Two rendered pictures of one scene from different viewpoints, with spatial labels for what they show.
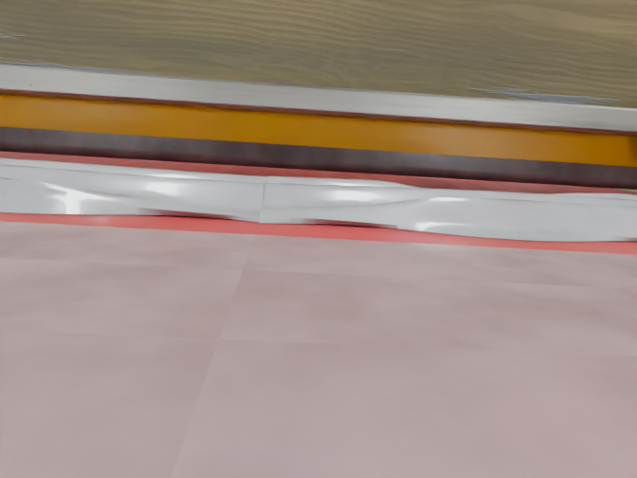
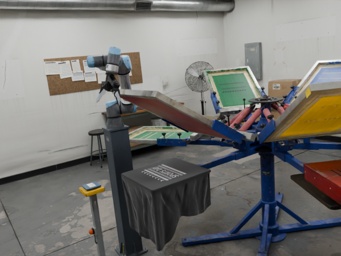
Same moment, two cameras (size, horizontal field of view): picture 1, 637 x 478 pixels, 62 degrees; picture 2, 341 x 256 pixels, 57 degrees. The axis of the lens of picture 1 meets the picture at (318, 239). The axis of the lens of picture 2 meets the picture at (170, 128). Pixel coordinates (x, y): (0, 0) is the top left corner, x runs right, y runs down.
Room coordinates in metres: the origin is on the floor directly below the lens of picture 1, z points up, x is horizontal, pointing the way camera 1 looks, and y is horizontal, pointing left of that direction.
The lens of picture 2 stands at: (-1.11, -1.92, 1.72)
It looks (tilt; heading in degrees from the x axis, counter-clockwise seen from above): 12 degrees down; 61
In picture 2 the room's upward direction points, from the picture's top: 5 degrees counter-clockwise
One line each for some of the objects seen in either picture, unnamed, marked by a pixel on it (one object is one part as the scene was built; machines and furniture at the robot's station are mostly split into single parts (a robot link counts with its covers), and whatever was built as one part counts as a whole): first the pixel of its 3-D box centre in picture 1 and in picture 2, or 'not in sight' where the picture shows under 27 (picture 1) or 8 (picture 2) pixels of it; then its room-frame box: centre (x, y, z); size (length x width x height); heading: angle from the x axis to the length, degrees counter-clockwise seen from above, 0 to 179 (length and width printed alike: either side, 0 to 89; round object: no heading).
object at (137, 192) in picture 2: not in sight; (140, 210); (-0.35, -0.02, 0.74); 0.45 x 0.03 x 0.43; 95
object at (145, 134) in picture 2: not in sight; (174, 126); (0.47, 0.83, 1.05); 1.08 x 0.61 x 0.23; 125
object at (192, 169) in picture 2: not in sight; (165, 171); (-0.12, 0.00, 0.95); 0.48 x 0.44 x 0.01; 5
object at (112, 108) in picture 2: not in sight; (113, 107); (-0.20, 0.68, 1.37); 0.13 x 0.12 x 0.14; 154
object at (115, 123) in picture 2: not in sight; (114, 121); (-0.21, 0.68, 1.25); 0.15 x 0.15 x 0.10
